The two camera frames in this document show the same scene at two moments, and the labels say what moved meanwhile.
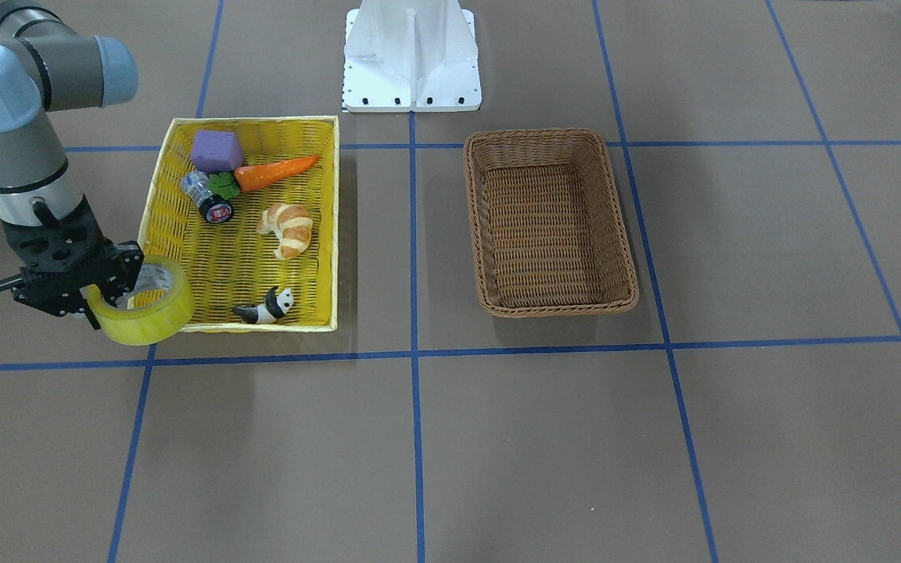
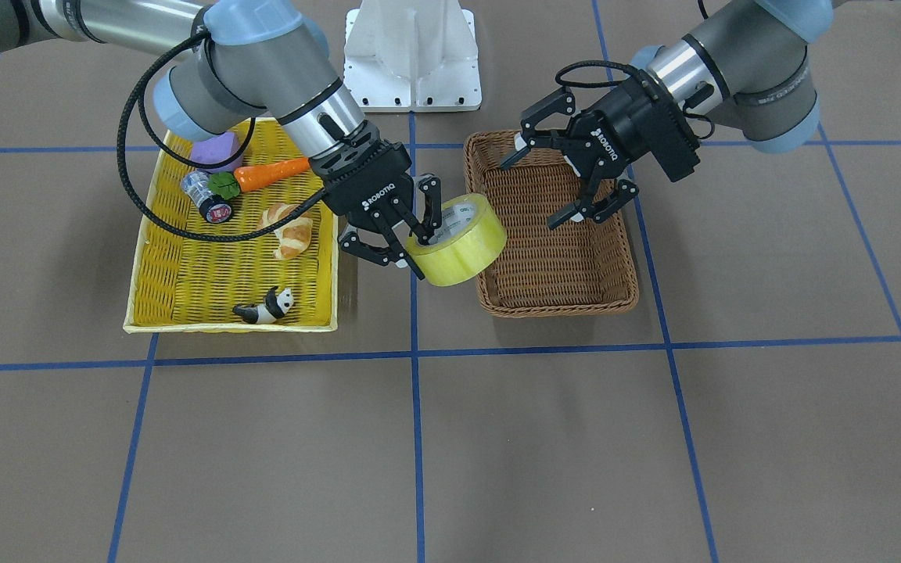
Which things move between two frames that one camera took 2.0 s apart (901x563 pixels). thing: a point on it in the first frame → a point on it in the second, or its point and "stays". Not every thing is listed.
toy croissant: (292, 224) stays
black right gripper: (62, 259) → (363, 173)
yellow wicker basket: (249, 206) stays
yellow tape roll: (155, 324) → (471, 237)
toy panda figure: (275, 305) stays
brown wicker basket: (547, 233) stays
